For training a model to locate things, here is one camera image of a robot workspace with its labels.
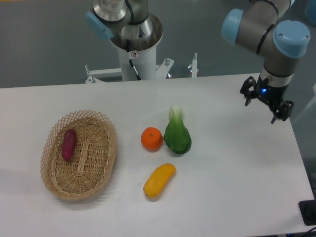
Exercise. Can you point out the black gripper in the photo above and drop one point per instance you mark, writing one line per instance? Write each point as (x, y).
(270, 90)

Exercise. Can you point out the purple sweet potato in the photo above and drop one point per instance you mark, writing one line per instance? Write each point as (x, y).
(69, 144)

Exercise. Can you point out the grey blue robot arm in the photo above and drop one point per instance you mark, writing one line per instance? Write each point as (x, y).
(280, 43)

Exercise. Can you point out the woven wicker basket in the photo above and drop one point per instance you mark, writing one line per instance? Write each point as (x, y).
(91, 164)

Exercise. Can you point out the green bok choy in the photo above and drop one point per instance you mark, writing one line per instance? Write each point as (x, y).
(177, 136)

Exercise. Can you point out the black device at edge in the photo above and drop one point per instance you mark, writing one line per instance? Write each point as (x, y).
(308, 212)

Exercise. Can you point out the orange fruit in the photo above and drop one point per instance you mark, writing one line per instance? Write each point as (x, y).
(151, 139)

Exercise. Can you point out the yellow mango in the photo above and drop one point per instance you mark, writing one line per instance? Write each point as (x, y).
(158, 180)

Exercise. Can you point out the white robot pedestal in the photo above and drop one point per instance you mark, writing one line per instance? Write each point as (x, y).
(137, 48)

